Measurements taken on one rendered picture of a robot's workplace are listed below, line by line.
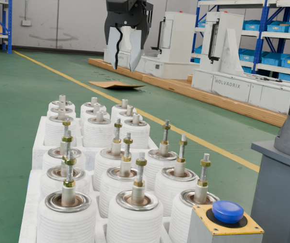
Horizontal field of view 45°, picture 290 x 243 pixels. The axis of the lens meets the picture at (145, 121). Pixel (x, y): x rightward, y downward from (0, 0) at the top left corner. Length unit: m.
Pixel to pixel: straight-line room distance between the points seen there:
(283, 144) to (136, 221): 0.43
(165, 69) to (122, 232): 3.40
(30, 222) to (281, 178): 0.56
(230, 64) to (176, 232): 2.79
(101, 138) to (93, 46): 6.35
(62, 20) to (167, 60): 3.58
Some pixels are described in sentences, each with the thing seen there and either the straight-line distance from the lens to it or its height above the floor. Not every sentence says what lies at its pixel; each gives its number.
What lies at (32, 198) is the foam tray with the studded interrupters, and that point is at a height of 0.18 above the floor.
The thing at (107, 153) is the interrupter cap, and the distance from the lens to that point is 0.84.
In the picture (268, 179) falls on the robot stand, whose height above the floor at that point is 0.22.
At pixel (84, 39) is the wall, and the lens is 7.33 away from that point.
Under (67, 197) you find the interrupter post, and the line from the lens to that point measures 0.60.
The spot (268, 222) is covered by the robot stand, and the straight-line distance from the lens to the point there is 0.95.
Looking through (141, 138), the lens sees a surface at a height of 0.21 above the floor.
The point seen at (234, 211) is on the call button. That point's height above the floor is 0.33.
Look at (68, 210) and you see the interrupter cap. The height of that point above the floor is 0.25.
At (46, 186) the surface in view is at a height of 0.24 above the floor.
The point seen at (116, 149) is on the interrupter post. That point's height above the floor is 0.27.
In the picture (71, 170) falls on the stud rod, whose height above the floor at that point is 0.31.
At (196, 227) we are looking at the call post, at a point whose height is 0.29.
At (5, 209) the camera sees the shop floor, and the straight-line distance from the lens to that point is 1.13.
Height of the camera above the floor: 0.53
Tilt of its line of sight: 14 degrees down
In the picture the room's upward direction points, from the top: 6 degrees clockwise
